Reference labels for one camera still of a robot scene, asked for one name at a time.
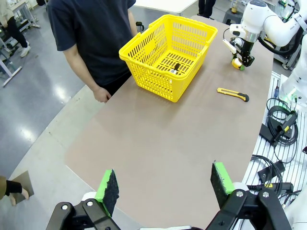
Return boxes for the white marker black cap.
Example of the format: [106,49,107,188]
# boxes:
[170,62,181,75]

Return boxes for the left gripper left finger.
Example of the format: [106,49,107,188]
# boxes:
[47,168,120,230]

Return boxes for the brown cardboard sheet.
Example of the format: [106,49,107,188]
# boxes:
[11,170,35,204]

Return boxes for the yellow utility knife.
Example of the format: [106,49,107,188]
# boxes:
[216,87,250,103]

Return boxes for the dark plastic stool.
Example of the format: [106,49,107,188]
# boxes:
[224,11,242,25]

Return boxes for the person's right forearm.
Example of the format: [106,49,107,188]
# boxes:
[62,44,101,93]

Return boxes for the bystander hand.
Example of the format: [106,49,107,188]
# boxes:
[9,188,30,207]

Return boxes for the grey desk frame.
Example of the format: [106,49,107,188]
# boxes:
[0,38,23,87]

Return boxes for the bystander forearm black sleeve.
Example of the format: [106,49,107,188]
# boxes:
[0,176,24,200]

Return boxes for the black cable coil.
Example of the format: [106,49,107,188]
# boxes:
[250,155,285,191]
[265,97,300,147]

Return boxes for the screwdriver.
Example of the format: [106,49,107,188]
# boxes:
[273,80,281,98]

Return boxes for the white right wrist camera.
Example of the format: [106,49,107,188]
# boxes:
[222,38,238,55]

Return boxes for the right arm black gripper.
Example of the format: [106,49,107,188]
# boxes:
[236,40,255,71]

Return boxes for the white table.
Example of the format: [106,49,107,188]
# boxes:
[133,0,199,16]

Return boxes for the black robot arm hose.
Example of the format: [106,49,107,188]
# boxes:
[258,35,291,56]

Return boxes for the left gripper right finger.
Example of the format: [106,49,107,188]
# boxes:
[206,161,293,230]

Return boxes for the background person dark trousers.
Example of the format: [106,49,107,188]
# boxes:
[198,0,216,19]

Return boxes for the person's left forearm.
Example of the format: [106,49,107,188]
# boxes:
[128,9,139,36]

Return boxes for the black plug yellow label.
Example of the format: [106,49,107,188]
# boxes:
[272,110,298,147]

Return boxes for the background person light shirt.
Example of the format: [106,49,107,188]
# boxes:
[0,0,32,58]

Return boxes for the person's right hand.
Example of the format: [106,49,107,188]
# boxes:
[92,86,112,104]

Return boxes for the person's navy shirt torso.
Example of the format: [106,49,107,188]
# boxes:
[47,0,139,96]

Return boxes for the yellow plastic shopping basket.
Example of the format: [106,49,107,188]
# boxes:
[118,14,218,104]

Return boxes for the grey background desk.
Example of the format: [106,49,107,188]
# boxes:
[11,0,41,29]

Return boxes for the black power adapter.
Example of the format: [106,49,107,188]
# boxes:
[258,160,286,183]
[259,123,293,145]

